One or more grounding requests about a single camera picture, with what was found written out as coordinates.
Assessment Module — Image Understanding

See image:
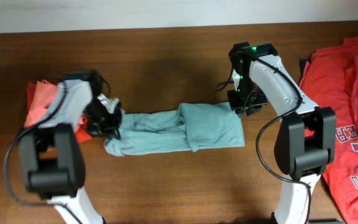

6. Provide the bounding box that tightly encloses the light blue t-shirt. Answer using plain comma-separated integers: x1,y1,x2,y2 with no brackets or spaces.
104,102,246,157

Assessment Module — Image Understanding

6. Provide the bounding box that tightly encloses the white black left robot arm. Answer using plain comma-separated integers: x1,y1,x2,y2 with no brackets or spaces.
17,70,122,223

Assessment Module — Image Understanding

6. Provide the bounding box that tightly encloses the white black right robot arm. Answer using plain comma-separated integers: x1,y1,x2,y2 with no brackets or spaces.
227,42,336,223

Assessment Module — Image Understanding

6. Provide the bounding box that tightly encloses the folded red shirt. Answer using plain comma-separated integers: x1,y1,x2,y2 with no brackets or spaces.
24,80,92,142

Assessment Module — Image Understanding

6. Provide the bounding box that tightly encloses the folded pink shirt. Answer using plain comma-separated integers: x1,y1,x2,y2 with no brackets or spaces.
23,79,88,134

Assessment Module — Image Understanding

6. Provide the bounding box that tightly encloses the red printed t-shirt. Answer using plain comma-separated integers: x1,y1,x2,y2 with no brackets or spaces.
300,37,358,223

